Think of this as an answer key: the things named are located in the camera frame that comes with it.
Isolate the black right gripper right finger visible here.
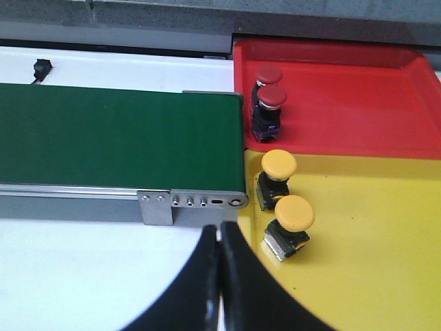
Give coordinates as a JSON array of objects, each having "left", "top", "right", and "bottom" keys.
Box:
[{"left": 220, "top": 221, "right": 332, "bottom": 330}]

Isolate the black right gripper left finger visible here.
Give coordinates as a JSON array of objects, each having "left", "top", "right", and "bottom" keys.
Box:
[{"left": 123, "top": 225, "right": 220, "bottom": 330}]

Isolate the yellow mushroom push button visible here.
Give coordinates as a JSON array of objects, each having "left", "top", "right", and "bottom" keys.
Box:
[
  {"left": 256, "top": 149, "right": 297, "bottom": 211},
  {"left": 264, "top": 195, "right": 315, "bottom": 261}
]

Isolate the dark red push button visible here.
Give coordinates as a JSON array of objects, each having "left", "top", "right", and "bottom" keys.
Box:
[{"left": 252, "top": 85, "right": 287, "bottom": 143}]

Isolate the red mushroom push button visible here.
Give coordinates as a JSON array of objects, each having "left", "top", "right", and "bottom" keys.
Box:
[{"left": 249, "top": 64, "right": 283, "bottom": 114}]

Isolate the yellow plastic tray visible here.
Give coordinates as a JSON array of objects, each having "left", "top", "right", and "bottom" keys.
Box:
[{"left": 239, "top": 150, "right": 440, "bottom": 330}]

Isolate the green conveyor belt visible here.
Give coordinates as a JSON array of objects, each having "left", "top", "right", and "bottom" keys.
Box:
[{"left": 1, "top": 83, "right": 245, "bottom": 192}]

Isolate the red plastic bin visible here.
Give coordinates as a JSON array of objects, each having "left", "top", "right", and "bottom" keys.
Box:
[{"left": 234, "top": 39, "right": 440, "bottom": 160}]

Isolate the left steel counter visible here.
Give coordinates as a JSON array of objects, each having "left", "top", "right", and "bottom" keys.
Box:
[{"left": 1, "top": 1, "right": 234, "bottom": 53}]

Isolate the steel counter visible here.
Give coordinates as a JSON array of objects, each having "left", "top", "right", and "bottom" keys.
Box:
[
  {"left": 197, "top": 1, "right": 440, "bottom": 47},
  {"left": 1, "top": 1, "right": 234, "bottom": 53}
]

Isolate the small black object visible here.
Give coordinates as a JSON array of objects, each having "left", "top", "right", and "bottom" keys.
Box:
[{"left": 32, "top": 59, "right": 52, "bottom": 84}]

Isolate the right steel counter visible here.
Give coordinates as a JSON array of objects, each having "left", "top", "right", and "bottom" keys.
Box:
[{"left": 197, "top": 1, "right": 440, "bottom": 47}]

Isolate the steel conveyor end bracket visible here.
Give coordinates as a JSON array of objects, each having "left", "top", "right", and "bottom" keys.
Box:
[{"left": 137, "top": 189, "right": 249, "bottom": 228}]

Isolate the aluminium conveyor side rail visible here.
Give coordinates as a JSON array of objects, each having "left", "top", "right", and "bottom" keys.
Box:
[{"left": 1, "top": 183, "right": 138, "bottom": 201}]

